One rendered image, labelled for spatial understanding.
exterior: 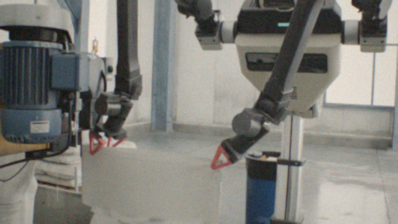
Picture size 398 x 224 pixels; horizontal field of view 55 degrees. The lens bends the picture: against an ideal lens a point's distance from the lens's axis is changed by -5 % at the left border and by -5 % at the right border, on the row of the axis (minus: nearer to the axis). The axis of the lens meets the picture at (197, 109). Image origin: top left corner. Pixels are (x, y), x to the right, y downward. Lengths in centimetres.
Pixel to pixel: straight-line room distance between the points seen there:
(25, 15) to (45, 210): 121
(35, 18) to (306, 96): 101
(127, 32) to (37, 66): 32
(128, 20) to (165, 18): 893
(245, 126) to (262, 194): 236
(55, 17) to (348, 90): 834
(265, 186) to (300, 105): 181
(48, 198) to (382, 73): 792
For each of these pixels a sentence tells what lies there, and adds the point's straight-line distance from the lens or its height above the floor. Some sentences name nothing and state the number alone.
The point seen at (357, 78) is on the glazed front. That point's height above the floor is 148.
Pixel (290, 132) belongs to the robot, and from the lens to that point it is 166.
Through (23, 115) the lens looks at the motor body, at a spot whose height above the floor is 116.
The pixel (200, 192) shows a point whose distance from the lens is 121.
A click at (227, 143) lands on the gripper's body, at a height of 108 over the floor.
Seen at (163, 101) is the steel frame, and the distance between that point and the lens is 1000.
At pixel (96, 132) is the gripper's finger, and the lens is 130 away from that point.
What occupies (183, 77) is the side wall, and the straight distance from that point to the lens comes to 1003.
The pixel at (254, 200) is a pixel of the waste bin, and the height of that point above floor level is 30.
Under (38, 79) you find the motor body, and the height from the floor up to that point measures 124.
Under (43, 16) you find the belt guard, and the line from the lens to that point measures 100.
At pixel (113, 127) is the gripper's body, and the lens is 130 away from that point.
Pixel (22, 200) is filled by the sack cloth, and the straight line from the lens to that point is 163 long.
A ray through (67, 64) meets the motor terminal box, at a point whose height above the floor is 128.
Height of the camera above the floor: 124
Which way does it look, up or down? 4 degrees down
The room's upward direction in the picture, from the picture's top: 2 degrees clockwise
